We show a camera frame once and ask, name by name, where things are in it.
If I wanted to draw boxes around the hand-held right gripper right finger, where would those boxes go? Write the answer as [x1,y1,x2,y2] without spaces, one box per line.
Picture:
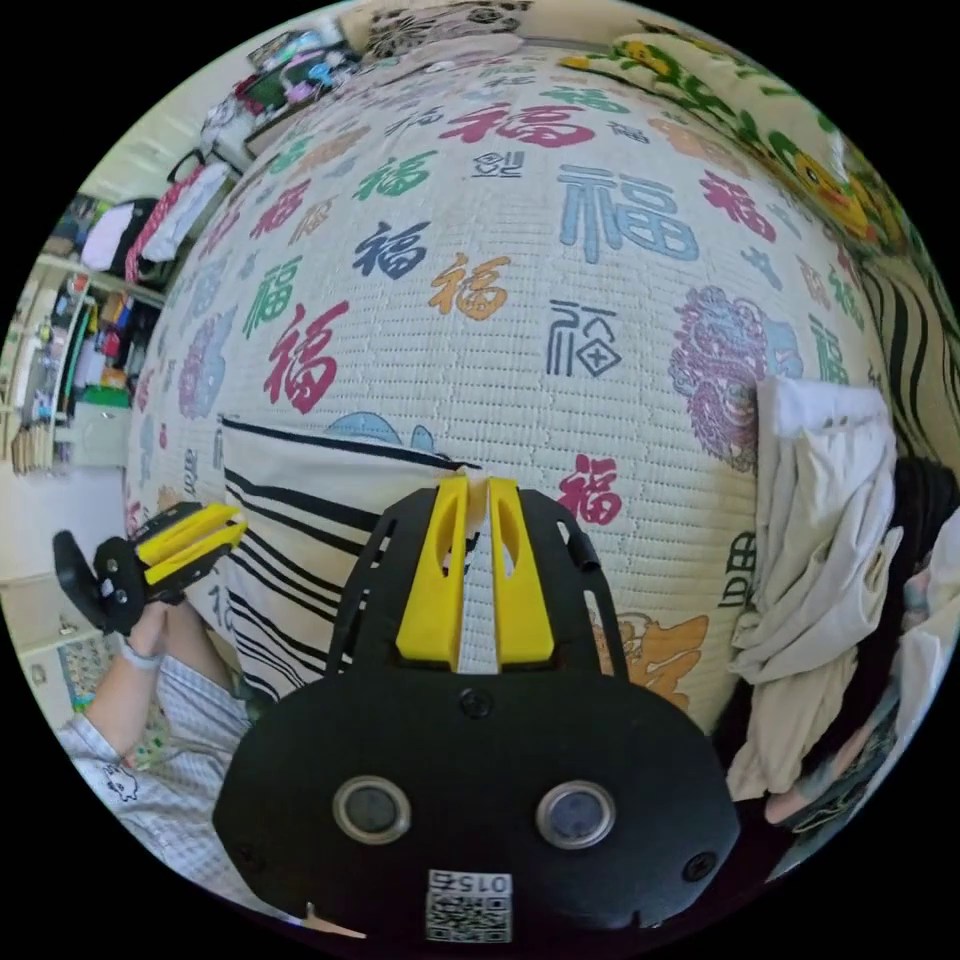
[488,479,557,672]

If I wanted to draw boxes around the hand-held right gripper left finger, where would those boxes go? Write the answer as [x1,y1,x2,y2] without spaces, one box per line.
[395,476,472,672]

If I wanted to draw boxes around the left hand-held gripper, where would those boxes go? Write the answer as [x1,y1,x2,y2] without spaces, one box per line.
[92,502,250,636]

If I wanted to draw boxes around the black and white striped t-shirt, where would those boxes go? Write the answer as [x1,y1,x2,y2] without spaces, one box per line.
[215,414,483,704]

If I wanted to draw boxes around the person's left forearm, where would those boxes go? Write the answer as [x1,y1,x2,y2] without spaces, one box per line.
[88,646,168,751]

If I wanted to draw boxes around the black and cream striped blanket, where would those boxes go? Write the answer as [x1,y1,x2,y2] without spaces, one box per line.
[857,258,960,470]

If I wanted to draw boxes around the person's left hand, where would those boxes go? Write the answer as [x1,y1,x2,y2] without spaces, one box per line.
[123,602,187,663]

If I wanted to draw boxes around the shelf with colourful items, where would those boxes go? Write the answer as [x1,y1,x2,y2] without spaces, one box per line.
[0,191,168,478]

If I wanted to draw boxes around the person's body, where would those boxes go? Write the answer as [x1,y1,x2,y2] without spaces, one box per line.
[56,599,309,928]

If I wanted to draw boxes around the pile of clothes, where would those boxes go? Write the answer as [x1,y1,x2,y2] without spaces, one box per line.
[722,374,960,853]

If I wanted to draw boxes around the red dotted bag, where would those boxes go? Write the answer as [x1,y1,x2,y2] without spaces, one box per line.
[122,148,235,288]

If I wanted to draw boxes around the bed with printed woven mat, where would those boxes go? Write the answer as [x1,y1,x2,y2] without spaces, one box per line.
[122,37,905,740]

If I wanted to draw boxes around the blanket with yellow flowers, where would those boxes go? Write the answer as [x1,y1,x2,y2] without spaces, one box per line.
[560,28,928,260]

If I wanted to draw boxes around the black and white patterned cushion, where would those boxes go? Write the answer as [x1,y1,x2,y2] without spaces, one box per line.
[358,0,535,63]

